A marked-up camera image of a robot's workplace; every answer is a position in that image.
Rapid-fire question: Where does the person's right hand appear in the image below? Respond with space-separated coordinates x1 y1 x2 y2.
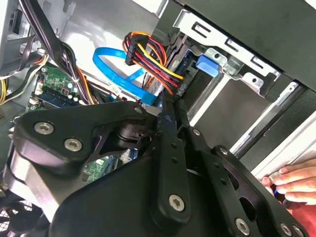
273 159 316 206

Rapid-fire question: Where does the multicoloured power wire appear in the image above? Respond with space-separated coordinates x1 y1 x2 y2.
122 31 186 98

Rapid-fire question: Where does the blue data wire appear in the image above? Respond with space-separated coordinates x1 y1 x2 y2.
92 46 158 107

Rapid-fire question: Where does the hard disk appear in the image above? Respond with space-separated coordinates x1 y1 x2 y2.
165 29 221 99

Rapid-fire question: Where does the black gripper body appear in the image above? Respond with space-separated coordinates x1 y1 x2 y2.
48 155 309 237

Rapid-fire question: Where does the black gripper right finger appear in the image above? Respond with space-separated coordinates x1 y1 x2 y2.
176 103 309 237

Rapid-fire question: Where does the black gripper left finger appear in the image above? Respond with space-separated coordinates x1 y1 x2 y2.
4 95 194 225

